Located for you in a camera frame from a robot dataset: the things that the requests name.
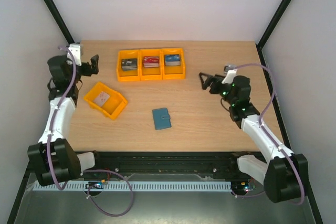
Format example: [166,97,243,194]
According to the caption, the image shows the loose yellow bin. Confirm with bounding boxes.
[83,82,128,120]

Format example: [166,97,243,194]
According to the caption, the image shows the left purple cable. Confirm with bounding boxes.
[47,45,134,217]

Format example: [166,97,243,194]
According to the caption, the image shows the pink card in loose bin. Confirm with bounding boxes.
[93,91,110,107]

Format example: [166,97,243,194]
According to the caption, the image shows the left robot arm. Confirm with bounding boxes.
[27,55,99,186]

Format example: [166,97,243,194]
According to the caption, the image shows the teal leather card holder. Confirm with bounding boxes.
[152,108,172,130]

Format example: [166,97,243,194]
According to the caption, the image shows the blue card stack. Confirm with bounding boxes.
[164,54,181,66]

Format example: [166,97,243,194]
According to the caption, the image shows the right yellow bin in row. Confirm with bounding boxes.
[161,48,186,80]

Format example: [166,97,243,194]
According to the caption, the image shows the middle yellow bin in row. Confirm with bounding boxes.
[140,49,162,81]

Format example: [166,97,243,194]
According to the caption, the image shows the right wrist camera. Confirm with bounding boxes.
[222,64,237,84]

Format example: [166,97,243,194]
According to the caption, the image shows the slotted white cable duct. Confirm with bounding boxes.
[31,177,232,193]

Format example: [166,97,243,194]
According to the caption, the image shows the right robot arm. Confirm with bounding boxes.
[199,70,308,203]

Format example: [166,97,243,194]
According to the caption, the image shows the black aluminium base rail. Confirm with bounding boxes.
[93,151,265,179]

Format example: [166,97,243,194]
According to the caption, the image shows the red card stack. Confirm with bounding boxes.
[142,56,160,68]

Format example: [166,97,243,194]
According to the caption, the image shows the black card stack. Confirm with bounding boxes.
[121,58,138,71]

